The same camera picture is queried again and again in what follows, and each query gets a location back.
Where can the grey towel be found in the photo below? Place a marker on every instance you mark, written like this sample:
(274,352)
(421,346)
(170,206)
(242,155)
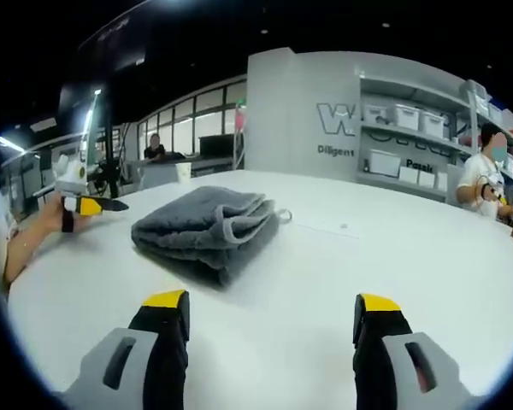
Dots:
(188,226)

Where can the person's left hand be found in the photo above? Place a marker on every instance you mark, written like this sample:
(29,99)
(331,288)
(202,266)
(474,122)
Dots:
(51,215)

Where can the black stand pole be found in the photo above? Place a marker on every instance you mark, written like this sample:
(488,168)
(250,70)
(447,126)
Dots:
(110,149)

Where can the grey desk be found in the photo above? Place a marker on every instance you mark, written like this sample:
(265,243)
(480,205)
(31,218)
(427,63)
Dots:
(162,173)

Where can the person's white shirt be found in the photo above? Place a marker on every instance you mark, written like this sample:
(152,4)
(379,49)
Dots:
(0,230)

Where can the white paper cup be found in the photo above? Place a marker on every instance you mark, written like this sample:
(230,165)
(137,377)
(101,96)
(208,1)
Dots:
(184,172)

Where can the black monitor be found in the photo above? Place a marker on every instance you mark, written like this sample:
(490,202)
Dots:
(216,146)

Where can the grey shelf unit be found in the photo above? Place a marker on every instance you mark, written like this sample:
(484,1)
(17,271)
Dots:
(453,145)

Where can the group of white storage boxes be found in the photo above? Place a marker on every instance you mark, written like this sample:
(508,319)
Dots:
(429,124)

